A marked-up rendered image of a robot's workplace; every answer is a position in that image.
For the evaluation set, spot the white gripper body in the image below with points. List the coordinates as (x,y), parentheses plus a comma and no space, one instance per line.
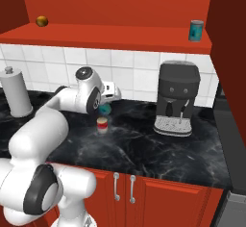
(114,95)

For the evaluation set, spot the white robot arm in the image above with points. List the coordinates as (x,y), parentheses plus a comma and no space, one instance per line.
(38,131)

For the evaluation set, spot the red cabinet door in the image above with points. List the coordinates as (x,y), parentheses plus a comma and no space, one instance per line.
(169,203)
(109,198)

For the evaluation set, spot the teal can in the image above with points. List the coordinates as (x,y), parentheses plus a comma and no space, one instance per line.
(105,109)
(195,30)

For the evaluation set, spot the red and white can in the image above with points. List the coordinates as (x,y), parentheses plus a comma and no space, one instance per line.
(102,124)

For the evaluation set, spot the dark grey coffee machine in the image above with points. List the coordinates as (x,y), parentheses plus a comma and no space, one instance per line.
(177,96)

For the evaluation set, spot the white paper towel holder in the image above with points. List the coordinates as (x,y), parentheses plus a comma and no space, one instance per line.
(14,93)

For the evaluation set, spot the round golden brown fruit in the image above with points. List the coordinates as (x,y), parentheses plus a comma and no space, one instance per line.
(42,21)

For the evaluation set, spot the dark grey appliance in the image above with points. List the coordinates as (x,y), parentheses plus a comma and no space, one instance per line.
(231,160)

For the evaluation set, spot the red open wall cabinet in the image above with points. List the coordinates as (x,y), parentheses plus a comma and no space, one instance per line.
(121,16)

